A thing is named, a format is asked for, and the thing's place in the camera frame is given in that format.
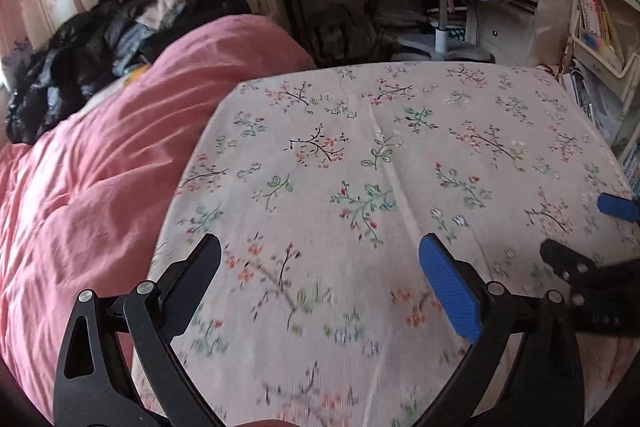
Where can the grey blue garment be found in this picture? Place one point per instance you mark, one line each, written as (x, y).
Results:
(130, 42)

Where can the black puffer jacket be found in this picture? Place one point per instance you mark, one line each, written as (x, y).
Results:
(60, 72)

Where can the white paper bag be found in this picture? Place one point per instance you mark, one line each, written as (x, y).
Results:
(555, 27)

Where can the cream bookshelf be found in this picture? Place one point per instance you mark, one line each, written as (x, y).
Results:
(600, 59)

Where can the floral printed cloth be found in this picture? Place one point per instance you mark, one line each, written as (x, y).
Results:
(350, 147)

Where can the row of upright books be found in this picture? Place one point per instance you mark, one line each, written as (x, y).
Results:
(592, 12)

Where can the pile of papers and booklets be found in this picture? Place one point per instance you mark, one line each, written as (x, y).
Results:
(585, 97)

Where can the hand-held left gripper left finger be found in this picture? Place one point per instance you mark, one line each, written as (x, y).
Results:
(192, 282)

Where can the black fur garment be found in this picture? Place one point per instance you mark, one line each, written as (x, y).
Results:
(210, 9)

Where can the camouflage backpack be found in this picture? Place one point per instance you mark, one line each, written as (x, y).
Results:
(340, 34)

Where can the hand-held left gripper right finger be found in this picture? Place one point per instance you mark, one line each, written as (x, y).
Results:
(447, 287)

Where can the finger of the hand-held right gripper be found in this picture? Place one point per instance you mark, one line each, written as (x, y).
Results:
(565, 259)
(620, 207)

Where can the pink blanket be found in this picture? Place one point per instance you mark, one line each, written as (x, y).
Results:
(100, 157)

